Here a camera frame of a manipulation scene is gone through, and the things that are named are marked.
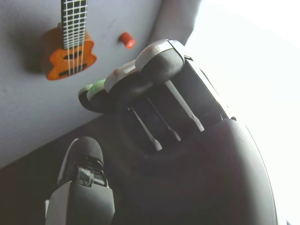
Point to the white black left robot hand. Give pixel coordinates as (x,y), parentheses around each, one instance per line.
(178,168)

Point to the orange wooden ukulele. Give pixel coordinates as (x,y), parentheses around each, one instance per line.
(70,58)

